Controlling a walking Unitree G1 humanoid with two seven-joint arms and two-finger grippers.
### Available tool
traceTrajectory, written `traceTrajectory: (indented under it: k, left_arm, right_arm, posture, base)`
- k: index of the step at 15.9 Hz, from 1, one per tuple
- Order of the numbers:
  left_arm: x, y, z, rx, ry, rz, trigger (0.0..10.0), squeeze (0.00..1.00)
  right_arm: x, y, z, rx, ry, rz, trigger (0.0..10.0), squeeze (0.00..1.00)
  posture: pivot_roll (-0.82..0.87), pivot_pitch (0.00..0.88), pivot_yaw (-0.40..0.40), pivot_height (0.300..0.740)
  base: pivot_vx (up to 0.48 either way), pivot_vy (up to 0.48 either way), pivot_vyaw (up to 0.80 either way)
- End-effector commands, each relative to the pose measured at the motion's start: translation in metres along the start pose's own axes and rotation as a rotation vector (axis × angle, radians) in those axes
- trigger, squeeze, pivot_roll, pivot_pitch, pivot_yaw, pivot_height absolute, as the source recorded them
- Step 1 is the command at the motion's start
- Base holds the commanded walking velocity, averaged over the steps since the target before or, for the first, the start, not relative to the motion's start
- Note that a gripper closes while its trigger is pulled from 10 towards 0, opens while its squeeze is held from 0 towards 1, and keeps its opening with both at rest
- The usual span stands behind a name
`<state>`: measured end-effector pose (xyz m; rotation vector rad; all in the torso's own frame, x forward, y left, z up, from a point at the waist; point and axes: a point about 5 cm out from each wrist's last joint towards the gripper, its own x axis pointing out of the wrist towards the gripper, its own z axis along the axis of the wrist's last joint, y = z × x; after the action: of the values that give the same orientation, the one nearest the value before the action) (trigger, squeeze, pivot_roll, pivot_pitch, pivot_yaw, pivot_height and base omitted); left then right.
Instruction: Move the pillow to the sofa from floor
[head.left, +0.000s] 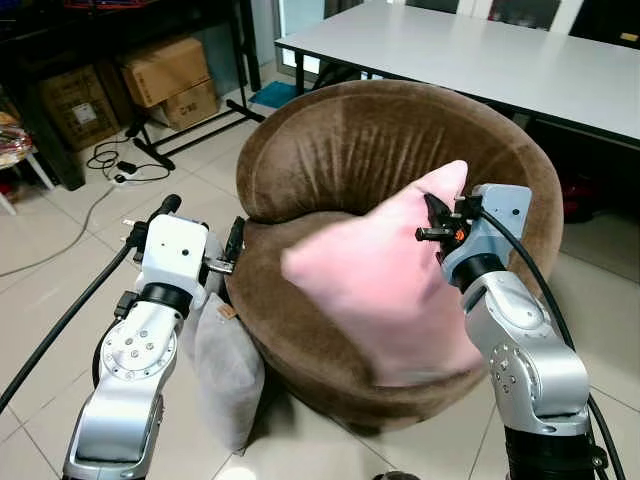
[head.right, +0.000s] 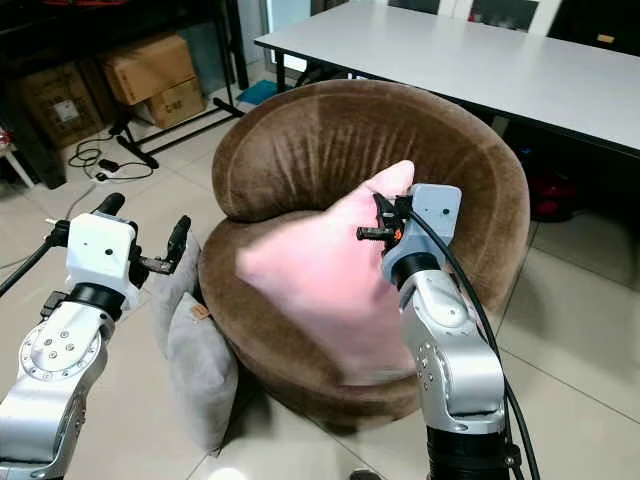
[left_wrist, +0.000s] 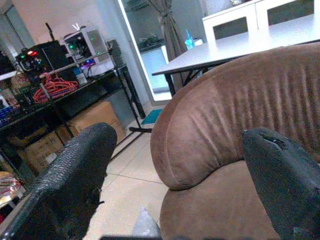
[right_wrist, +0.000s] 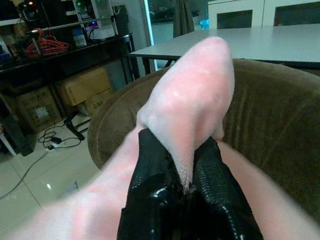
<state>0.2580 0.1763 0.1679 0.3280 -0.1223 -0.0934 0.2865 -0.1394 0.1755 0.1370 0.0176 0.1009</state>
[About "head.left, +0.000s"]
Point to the red object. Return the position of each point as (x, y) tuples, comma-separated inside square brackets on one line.
[(578, 200)]

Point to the long white table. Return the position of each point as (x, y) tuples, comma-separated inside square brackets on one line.
[(480, 60)]

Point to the white power strip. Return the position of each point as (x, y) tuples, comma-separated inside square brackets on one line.
[(122, 178)]

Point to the brown round sofa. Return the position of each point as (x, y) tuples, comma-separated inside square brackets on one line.
[(350, 140)]

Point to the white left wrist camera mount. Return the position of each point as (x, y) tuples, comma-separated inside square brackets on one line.
[(175, 250)]

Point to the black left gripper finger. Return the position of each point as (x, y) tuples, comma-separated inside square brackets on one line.
[(236, 240), (167, 206)]

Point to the blue flat object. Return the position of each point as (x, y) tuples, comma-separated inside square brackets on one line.
[(272, 95)]

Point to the small cardboard box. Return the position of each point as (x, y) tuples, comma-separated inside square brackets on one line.
[(192, 105)]

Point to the white stool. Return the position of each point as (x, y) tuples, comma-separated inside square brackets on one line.
[(35, 170)]

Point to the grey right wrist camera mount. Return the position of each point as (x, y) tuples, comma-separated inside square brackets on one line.
[(500, 215)]

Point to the labelled cardboard box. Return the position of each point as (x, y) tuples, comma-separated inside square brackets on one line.
[(80, 110)]

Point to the small yellow object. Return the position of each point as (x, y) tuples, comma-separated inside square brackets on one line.
[(629, 39)]

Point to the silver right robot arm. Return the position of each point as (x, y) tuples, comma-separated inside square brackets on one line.
[(520, 340)]

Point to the grey pillow with brown tag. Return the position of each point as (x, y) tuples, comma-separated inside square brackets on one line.
[(232, 380)]

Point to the large stacked cardboard box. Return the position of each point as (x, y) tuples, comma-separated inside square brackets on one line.
[(165, 70)]

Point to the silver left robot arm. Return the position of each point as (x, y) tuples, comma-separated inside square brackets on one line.
[(130, 350)]

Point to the pink pillow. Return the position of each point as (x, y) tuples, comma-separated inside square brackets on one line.
[(370, 280)]

